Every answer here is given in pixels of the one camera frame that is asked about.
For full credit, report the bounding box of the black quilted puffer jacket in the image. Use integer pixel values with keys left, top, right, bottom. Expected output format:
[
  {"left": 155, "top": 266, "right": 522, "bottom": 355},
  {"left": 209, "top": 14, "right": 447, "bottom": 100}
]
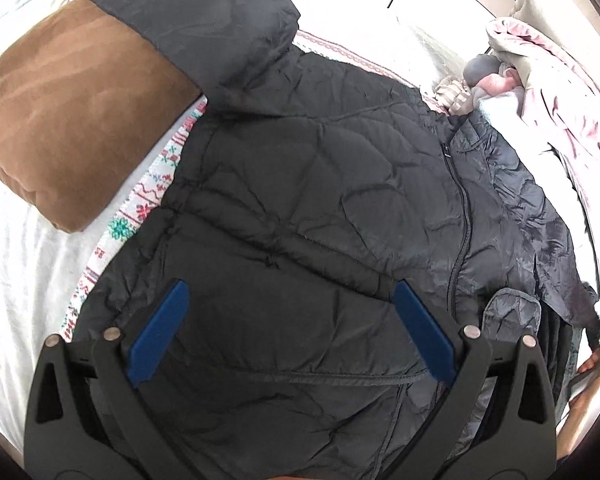
[{"left": 74, "top": 0, "right": 597, "bottom": 479}]

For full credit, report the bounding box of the person right hand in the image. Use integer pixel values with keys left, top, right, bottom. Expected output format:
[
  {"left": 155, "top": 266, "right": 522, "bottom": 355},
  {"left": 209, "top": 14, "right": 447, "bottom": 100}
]
[{"left": 559, "top": 348, "right": 600, "bottom": 453}]

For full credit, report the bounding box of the pink velvet blanket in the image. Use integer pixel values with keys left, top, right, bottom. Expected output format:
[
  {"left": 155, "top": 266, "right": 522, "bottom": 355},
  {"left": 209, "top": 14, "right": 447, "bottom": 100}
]
[{"left": 486, "top": 18, "right": 600, "bottom": 285}]

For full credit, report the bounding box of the christmas patterned knit blanket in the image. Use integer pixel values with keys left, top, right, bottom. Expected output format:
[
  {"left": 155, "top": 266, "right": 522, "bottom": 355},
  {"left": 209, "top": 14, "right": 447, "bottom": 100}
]
[{"left": 59, "top": 30, "right": 454, "bottom": 341}]

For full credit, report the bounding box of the light blue fleece blanket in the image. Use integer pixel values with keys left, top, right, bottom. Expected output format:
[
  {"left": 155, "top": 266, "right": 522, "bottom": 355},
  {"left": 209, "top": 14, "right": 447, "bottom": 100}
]
[{"left": 472, "top": 86, "right": 526, "bottom": 127}]

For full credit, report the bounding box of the brown folded blanket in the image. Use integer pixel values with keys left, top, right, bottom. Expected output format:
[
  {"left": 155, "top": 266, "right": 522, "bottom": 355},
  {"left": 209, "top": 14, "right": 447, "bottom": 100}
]
[{"left": 0, "top": 0, "right": 201, "bottom": 232}]

